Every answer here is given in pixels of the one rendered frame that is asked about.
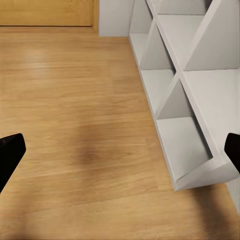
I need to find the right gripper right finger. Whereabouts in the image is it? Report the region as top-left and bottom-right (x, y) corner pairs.
(224, 133), (240, 172)

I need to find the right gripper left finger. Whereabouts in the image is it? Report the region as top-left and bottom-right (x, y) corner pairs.
(0, 133), (26, 193)

